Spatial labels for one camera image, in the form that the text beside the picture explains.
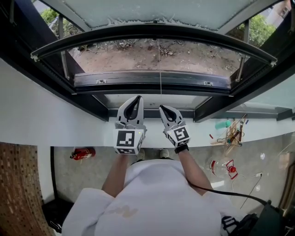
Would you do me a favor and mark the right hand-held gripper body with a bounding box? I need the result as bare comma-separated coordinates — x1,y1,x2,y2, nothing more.
162,124,192,148

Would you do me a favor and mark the red fire extinguisher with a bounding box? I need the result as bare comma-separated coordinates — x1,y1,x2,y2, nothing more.
69,147,96,160

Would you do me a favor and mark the green bottle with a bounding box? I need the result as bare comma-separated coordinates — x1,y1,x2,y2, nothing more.
214,119,232,130

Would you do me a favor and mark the clear water jug red cap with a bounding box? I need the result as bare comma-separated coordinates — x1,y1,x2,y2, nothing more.
208,159,239,181

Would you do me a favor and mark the person's left forearm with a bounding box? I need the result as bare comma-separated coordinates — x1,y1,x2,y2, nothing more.
101,153,130,198

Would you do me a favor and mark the thick black cable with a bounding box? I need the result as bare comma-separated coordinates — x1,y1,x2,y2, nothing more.
186,179,271,206

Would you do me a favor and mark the dark framed window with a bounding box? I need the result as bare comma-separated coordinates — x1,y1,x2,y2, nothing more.
0,0,295,123

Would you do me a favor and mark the black backpack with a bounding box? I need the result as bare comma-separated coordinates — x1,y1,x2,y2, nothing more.
220,200,287,236

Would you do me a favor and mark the white pull cord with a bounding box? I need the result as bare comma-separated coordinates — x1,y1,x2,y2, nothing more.
157,38,163,95

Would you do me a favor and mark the pile of clothes hangers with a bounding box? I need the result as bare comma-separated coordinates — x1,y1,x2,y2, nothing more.
209,113,250,148

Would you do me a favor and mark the person's right forearm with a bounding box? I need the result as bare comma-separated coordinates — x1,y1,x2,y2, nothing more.
177,151,214,197

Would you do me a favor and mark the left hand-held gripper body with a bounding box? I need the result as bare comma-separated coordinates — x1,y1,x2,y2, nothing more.
112,121,148,155

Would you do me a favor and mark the person's white shirt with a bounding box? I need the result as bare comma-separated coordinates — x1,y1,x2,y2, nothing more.
61,159,241,236

